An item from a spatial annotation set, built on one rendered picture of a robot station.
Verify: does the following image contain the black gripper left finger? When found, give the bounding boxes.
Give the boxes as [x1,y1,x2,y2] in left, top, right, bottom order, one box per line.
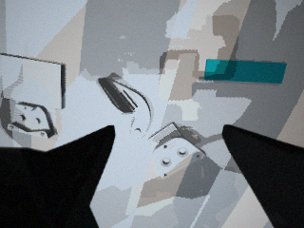
[0,125,115,228]

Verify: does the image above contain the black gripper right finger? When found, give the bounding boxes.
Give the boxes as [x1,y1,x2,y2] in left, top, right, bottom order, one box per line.
[222,124,304,228]

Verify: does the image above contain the teal flat bar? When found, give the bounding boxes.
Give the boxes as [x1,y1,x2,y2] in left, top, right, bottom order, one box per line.
[203,59,287,84]

